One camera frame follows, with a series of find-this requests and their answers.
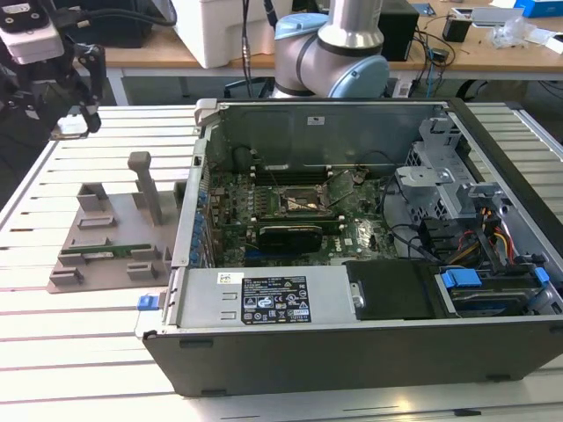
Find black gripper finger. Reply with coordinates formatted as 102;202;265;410
72;42;108;135

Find silver CPU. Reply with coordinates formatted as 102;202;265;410
55;114;89;138

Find CPU socket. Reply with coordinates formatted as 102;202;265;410
275;183;336;215

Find large black computer tower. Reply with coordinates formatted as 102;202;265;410
65;0;153;49

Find wooden desk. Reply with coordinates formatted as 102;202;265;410
103;8;563;106

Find large white box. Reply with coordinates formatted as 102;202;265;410
171;0;282;69

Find grey brown parts rack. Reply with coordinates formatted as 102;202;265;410
46;150;188;295

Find green RAM stick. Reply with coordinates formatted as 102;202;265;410
257;208;340;224
61;244;153;260

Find metal locking lever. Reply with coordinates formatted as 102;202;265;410
267;168;285;199
319;168;335;207

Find RAM slot black clips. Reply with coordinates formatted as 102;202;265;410
252;176;331;183

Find grey power supply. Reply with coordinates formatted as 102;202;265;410
161;265;358;331

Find black graphics card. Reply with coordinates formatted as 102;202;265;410
256;222;325;255

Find metal socket cover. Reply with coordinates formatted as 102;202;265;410
325;170;356;208

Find green motherboard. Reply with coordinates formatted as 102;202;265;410
206;169;397;267

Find black grey PC case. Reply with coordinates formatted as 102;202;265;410
134;97;563;399

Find black plastic drive shroud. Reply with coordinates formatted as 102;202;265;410
341;258;441;322

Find small black box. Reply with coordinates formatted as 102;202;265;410
442;15;472;44

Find grey metal drive cage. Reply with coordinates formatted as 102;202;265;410
393;114;523;265

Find flat white box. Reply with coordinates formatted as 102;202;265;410
452;4;525;28

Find clear plastic bags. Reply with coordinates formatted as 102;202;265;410
487;17;553;48

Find hard disk in blue carrier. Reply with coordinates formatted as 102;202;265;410
434;268;551;318

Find blue cardboard box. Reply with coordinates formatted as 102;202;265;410
525;0;563;18

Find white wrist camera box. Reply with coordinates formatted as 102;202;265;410
0;0;66;66

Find black camera cable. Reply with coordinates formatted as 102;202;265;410
52;4;177;32

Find grey case handle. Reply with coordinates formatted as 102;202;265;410
194;98;220;128

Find black hanging cable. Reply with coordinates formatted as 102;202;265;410
239;0;256;98

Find yellow red power wires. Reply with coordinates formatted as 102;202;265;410
478;205;521;265

